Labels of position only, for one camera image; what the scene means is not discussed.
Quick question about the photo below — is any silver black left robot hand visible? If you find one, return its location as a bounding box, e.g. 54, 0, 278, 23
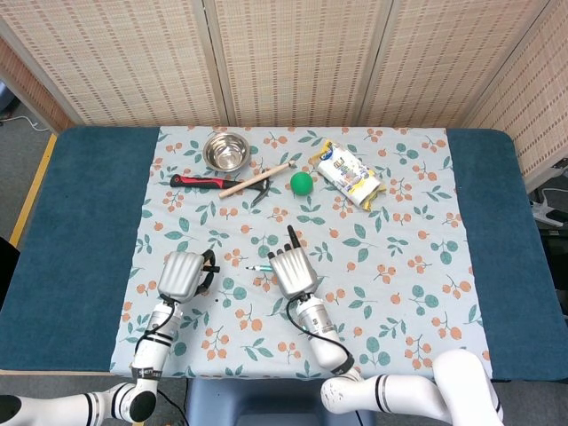
157, 248, 222, 303

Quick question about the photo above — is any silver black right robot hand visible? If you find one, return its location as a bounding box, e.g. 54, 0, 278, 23
267, 225, 319, 299

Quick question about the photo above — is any floral orange berry tablecloth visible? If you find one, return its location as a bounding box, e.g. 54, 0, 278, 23
108, 125, 493, 382

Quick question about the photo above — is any green ball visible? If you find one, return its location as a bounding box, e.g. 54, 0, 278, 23
289, 171, 315, 197

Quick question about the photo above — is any wooden stick with dark tip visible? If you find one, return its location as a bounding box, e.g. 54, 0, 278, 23
217, 162, 296, 200

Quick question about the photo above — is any teal table cover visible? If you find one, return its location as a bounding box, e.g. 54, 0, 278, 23
0, 126, 568, 383

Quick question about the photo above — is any snack bag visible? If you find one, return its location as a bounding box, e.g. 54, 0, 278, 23
312, 138, 387, 211

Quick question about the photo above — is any stainless steel bowl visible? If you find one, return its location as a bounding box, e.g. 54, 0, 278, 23
202, 132, 251, 172

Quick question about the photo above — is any grey blue robot torso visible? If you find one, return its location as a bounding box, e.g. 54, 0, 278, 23
184, 377, 378, 426

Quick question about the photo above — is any woven bamboo folding screen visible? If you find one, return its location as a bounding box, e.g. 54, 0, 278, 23
0, 0, 568, 192

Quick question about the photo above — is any white power strip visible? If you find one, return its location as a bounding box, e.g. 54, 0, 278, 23
530, 197, 568, 230

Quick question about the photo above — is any red black handled claw tool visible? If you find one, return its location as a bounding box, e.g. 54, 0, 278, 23
169, 167, 272, 208

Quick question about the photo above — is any white floor cable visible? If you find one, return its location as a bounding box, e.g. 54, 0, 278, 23
0, 114, 50, 133

